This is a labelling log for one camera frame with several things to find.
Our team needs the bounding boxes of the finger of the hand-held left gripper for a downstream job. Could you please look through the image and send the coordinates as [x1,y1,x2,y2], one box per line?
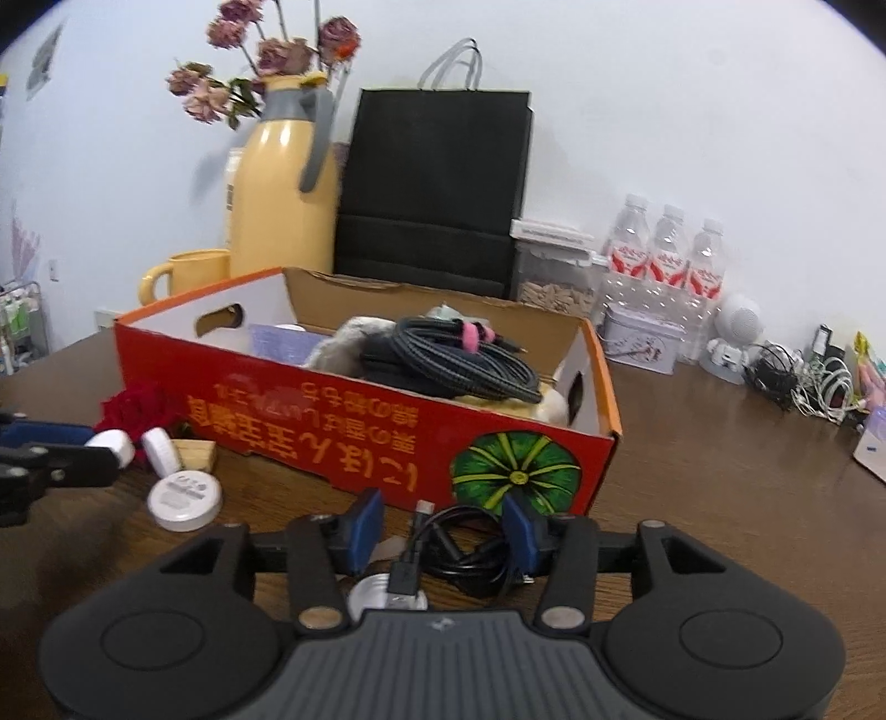
[0,414,96,450]
[0,446,120,528]

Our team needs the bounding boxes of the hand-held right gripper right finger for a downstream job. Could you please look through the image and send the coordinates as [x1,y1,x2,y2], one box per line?
[502,490,700,632]

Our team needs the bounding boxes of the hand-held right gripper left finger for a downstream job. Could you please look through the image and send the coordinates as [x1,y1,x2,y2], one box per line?
[158,488,386,634]

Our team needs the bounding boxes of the small white round jar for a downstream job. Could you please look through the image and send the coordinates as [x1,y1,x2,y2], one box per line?
[90,429,137,469]

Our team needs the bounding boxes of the black usb cable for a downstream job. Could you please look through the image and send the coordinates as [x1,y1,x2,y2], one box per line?
[388,502,535,600]

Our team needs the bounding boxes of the red cardboard box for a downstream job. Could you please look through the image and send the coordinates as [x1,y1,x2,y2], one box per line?
[112,266,622,517]

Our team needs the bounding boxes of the wooden block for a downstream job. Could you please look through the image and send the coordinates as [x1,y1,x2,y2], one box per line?
[169,438,218,476]

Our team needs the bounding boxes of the white round disc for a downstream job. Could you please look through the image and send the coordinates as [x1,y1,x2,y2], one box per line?
[346,574,429,614]

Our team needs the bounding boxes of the red fabric rose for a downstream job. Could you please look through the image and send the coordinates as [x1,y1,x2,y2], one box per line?
[93,380,184,444]

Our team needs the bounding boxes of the white ridged lid jar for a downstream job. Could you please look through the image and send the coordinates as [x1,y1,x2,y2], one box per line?
[142,428,182,479]

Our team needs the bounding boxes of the purple cloth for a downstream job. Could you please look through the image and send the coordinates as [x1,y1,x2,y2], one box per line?
[249,324,334,365]

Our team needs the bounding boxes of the yellow mug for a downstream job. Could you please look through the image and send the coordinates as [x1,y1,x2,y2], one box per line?
[138,249,233,306]

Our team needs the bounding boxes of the white tin box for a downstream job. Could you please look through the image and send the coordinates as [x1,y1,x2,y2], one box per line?
[599,302,688,376]

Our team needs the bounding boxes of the clear snack container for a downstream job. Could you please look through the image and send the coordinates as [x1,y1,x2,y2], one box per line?
[516,239,600,321]

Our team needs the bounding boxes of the white robot speaker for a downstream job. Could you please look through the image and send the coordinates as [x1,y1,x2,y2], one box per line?
[699,292,763,385]

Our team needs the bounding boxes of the white milk carton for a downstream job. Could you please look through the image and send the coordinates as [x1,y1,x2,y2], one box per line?
[224,148,245,249]

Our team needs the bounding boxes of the white flat carton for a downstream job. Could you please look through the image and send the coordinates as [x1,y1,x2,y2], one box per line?
[511,217,596,245]

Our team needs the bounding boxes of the yellow thermos jug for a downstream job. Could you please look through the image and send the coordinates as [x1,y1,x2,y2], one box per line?
[227,73,342,278]

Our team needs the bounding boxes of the black paper bag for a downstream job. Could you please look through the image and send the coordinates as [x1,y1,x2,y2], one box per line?
[333,38,534,302]

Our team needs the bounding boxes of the black power adapter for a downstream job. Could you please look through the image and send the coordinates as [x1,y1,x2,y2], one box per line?
[811,324,847,362]

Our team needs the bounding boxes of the lilac tissue box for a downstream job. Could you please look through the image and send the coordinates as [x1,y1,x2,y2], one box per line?
[851,407,886,483]

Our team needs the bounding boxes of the yellow pink sachets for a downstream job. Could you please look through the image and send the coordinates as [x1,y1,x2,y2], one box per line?
[854,331,886,411]

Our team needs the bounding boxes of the dried rose bouquet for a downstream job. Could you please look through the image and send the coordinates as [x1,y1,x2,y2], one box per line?
[166,0,362,131]

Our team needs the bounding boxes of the white wire shelf rack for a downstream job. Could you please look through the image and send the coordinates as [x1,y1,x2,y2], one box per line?
[0,280,51,375]

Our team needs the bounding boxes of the grey braided cable coil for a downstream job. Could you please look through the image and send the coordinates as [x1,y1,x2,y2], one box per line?
[360,315,544,404]

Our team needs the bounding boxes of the purple flower wall sticker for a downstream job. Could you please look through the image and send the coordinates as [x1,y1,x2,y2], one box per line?
[9,200,43,279]

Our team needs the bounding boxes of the tangle of charging cables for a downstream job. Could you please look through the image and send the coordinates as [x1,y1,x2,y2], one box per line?
[744,341,874,420]

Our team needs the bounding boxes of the wall poster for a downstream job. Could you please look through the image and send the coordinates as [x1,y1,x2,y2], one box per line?
[26,24,65,101]

